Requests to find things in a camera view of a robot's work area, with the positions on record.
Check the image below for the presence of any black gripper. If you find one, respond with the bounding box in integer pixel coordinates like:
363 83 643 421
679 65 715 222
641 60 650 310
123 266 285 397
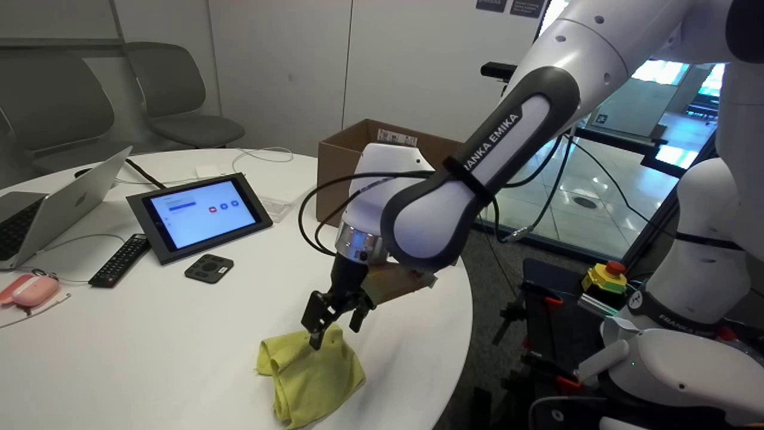
298 256 377 352

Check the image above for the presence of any yellow towel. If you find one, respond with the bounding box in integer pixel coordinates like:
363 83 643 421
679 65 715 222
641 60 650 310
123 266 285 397
255 326 367 430

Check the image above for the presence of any brown cardboard box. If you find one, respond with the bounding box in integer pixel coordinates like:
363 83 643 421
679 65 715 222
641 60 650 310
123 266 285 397
315 118 469 228

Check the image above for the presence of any small black phone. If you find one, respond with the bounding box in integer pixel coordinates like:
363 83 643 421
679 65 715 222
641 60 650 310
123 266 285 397
184 254 237 286

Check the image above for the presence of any black tablet with lit screen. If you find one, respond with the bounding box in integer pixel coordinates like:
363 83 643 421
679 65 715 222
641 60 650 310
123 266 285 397
128 173 276 267

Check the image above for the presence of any black equipment cart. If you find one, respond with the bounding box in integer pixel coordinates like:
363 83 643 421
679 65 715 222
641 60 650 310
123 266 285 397
487 254 647 430

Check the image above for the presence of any black remote control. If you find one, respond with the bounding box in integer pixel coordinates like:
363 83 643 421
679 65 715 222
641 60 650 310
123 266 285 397
87 232 153 290

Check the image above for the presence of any yellow red emergency stop button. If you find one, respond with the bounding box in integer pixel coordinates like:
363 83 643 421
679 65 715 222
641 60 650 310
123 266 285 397
581 261 631 299

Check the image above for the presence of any grey shell chair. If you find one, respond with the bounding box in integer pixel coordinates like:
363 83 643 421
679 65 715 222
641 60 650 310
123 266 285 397
123 43 247 150
0 51 118 175

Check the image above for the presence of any silver laptop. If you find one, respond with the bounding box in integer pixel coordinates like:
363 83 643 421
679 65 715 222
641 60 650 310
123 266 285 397
0 143 135 272

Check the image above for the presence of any white notebook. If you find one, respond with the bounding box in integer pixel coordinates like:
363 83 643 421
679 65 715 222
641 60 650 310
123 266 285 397
0 290 73 329

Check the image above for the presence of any pink case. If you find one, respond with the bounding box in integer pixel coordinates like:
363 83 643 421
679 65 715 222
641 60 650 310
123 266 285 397
0 269 63 310

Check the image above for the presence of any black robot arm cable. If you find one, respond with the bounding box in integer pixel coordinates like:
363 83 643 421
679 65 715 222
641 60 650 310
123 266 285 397
296 133 579 258

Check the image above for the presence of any black table cable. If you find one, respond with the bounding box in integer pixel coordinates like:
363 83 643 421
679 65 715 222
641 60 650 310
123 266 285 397
123 155 167 194

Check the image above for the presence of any black camera on stand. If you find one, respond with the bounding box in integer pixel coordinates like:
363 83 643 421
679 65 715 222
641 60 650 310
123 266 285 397
480 60 521 82

